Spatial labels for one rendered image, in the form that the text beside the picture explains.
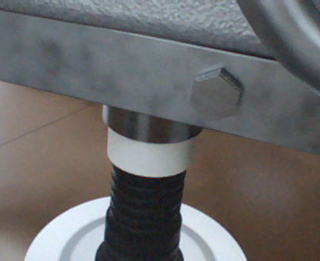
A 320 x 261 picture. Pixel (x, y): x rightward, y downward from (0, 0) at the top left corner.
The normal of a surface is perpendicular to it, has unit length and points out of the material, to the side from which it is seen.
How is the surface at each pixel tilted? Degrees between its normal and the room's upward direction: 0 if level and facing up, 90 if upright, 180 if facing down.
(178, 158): 90
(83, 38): 90
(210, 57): 90
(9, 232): 0
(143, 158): 90
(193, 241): 0
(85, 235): 0
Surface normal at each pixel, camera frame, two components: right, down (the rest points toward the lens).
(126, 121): -0.53, 0.34
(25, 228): 0.10, -0.88
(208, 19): -0.26, 0.42
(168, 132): 0.22, 0.47
